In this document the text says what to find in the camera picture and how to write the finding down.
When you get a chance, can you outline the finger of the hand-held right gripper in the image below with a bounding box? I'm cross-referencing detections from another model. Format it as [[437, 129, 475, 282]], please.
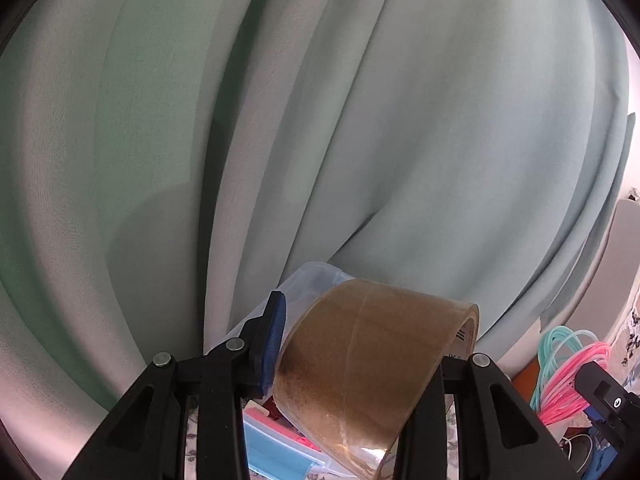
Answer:
[[582, 410, 626, 480], [572, 360, 640, 453]]

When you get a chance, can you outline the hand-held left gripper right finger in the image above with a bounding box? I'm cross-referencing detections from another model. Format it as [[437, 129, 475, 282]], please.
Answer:
[[392, 352, 583, 480]]

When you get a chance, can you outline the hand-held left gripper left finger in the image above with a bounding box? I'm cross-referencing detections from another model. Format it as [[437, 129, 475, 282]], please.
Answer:
[[62, 290, 287, 480]]

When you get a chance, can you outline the bundle of pink plastic rings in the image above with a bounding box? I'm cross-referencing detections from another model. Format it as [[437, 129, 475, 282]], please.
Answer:
[[540, 342, 614, 424]]

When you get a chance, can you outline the clear plastic container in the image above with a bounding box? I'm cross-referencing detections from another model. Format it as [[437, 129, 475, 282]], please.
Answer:
[[220, 261, 362, 480]]

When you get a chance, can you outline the bundle of teal plastic rings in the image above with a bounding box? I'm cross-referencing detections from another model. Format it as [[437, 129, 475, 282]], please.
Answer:
[[529, 326, 592, 411]]

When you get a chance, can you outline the brown packing tape roll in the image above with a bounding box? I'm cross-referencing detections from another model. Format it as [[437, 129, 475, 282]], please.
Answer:
[[272, 280, 480, 479]]

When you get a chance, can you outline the grey floral blanket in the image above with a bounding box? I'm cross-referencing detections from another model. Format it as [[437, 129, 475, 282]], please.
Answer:
[[182, 290, 640, 480]]

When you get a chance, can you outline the pink plastic strip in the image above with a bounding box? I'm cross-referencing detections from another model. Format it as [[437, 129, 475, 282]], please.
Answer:
[[244, 406, 322, 455]]

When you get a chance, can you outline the wooden headboard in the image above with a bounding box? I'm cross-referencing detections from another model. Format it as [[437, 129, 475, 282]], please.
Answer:
[[512, 360, 544, 402]]

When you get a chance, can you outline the light blue packet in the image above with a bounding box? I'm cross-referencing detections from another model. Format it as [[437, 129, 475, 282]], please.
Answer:
[[245, 417, 323, 480]]

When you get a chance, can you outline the pale green curtain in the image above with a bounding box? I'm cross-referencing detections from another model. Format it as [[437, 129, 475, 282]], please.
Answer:
[[0, 0, 637, 413]]

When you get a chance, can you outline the cream bed post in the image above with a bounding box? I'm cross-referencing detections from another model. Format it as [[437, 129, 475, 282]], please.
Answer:
[[580, 197, 640, 352]]

